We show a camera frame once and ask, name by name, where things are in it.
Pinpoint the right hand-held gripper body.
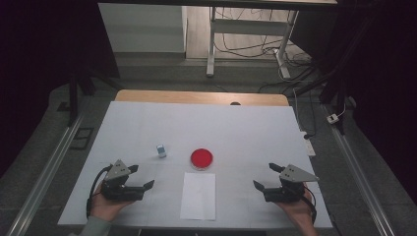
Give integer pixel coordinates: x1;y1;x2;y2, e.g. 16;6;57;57
263;163;320;204

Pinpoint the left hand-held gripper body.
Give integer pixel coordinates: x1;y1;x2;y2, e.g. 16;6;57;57
99;159;146;202

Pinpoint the white paper sheet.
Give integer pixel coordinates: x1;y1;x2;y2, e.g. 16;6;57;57
179;171;217;221

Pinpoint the round red ink pad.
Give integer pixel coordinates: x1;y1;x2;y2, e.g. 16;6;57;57
190;147;214;171

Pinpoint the person's left hand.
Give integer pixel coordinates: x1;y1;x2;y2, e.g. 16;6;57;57
89;191;136;222

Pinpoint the person's right hand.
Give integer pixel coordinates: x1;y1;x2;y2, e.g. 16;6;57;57
274;186;318;230

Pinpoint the white power strip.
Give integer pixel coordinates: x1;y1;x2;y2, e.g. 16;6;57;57
299;131;317;157

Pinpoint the white table cover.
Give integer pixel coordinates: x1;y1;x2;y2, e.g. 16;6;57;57
57;100;333;229

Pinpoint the black stand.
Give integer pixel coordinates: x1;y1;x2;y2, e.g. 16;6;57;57
67;65;99;127
294;65;353;136

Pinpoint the white cabinet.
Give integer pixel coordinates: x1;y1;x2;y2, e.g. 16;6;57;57
97;3;188;53

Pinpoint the black curtain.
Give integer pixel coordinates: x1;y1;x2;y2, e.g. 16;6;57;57
289;0;417;206
0;0;121;180

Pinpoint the left hand-held gripper black cable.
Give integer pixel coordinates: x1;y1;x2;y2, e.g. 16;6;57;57
86;165;112;219

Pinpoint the hand-held gripper black cable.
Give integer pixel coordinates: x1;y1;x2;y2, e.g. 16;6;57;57
86;165;112;219
303;186;319;225

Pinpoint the right hand-held gripper black cable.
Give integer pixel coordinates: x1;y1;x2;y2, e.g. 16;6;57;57
303;186;319;225

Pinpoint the black rectangular floor frame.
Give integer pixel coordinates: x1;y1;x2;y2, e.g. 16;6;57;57
69;127;95;151

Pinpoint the metal floor rail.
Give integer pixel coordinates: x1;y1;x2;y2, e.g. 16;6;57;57
6;111;87;236
323;104;396;236

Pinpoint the tangle of black floor cables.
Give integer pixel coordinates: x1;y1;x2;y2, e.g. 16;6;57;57
214;7;314;94

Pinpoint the white frame desk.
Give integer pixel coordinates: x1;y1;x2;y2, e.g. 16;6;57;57
97;0;338;80

